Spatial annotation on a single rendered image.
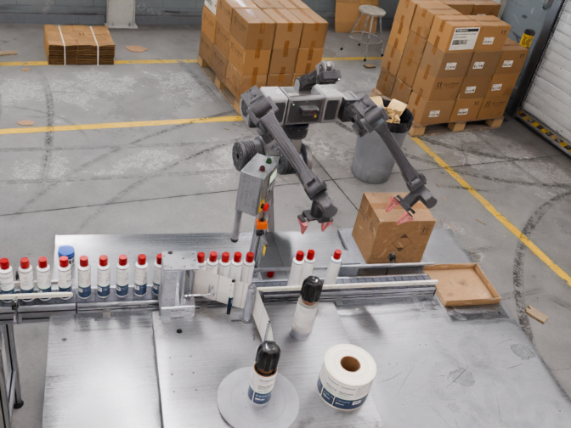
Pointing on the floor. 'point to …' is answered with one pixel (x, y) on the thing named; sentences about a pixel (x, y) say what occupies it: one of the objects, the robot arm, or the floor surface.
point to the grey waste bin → (374, 158)
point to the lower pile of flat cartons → (78, 45)
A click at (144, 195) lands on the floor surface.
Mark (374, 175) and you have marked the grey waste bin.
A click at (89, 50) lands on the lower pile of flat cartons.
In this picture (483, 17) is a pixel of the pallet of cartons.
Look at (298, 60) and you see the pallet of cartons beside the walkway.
